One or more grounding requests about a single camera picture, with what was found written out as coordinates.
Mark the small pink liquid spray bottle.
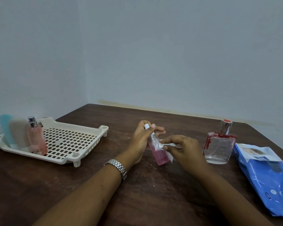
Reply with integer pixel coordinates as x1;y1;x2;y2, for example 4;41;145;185
144;124;170;166

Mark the cream plastic perforated tray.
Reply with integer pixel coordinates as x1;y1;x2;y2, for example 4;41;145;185
0;117;109;168

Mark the tall pink perfume bottle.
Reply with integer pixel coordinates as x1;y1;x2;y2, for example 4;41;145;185
27;116;48;156

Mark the person's left forearm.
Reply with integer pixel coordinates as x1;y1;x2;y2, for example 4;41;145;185
32;162;128;226

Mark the white wet wipe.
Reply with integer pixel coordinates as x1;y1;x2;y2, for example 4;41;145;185
157;143;177;163

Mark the person's left hand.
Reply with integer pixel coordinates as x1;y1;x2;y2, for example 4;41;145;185
125;120;166;167

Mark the blue wet wipes pack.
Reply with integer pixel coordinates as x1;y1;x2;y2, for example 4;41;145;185
233;143;283;221

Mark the light blue rounded bottle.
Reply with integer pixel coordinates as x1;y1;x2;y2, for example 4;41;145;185
0;114;17;149

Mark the beige rounded bottle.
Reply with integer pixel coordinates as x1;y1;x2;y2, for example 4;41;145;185
9;118;32;153

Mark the person's right forearm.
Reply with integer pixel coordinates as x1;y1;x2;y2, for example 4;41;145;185
194;166;274;226

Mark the silver metal wristwatch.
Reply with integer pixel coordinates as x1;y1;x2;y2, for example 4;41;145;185
103;159;128;182

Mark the square glass perfume bottle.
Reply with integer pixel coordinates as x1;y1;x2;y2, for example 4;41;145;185
203;119;237;165

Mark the person's right hand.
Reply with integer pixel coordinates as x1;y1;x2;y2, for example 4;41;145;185
160;135;211;178

